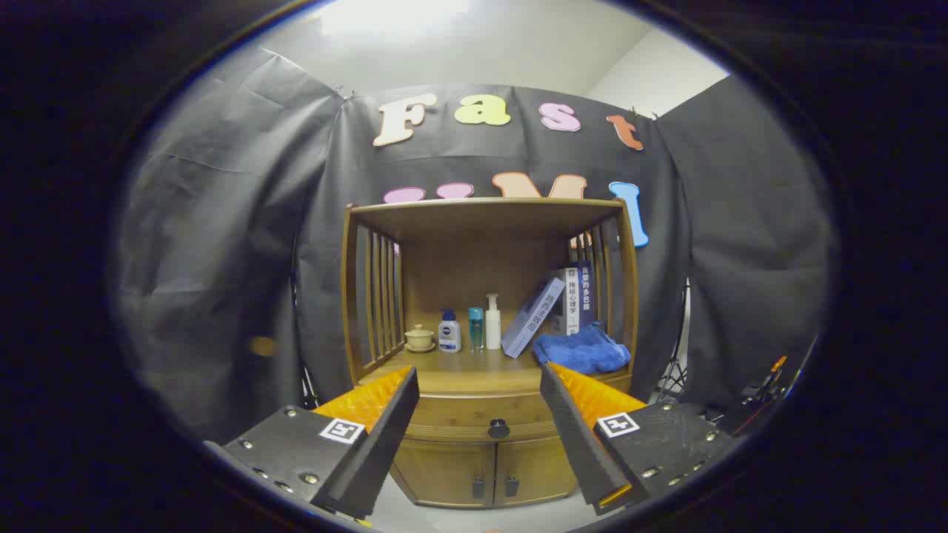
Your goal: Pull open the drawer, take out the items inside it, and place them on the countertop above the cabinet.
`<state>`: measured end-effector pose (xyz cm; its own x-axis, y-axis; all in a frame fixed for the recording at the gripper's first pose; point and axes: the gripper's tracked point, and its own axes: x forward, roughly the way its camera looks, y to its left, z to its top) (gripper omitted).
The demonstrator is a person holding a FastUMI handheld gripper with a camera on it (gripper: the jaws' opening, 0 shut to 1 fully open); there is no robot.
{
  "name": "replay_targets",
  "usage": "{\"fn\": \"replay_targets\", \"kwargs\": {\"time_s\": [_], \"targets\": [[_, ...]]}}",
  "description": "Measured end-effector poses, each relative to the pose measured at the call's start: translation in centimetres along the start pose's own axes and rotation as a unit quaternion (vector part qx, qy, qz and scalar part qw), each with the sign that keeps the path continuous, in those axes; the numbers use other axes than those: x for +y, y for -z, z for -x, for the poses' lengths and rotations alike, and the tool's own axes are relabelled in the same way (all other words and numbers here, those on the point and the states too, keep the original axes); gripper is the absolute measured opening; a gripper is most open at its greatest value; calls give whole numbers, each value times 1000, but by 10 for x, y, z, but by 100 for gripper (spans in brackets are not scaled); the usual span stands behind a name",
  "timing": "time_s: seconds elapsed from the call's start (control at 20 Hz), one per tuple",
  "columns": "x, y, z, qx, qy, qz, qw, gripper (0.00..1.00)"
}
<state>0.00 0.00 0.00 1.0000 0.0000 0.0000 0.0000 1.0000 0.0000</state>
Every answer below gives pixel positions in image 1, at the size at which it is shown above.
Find white blue-capped lotion bottle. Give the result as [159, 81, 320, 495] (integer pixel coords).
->
[438, 309, 462, 353]

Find wooden countertop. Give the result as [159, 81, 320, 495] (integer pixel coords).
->
[358, 346, 632, 397]

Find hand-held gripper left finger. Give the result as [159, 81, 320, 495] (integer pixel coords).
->
[204, 366, 420, 520]

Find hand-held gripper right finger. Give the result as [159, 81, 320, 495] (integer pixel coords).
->
[539, 361, 745, 517]

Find wooden cabinet door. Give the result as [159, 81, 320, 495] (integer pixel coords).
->
[495, 437, 578, 507]
[391, 437, 495, 509]

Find blue towel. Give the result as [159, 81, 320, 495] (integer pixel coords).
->
[533, 321, 632, 375]

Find black tripod stand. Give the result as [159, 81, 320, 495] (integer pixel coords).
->
[655, 354, 691, 404]

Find wooden cabinet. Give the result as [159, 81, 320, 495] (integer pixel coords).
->
[341, 197, 640, 510]

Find wooden drawer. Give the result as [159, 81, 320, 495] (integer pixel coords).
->
[391, 378, 634, 445]

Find pale blue book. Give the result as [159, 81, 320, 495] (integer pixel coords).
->
[501, 277, 566, 359]

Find dark blue book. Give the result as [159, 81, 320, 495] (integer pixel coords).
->
[578, 261, 595, 330]

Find white-spined book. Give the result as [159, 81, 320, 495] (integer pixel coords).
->
[552, 267, 582, 336]

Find black device with orange tip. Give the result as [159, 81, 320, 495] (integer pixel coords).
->
[718, 355, 790, 438]

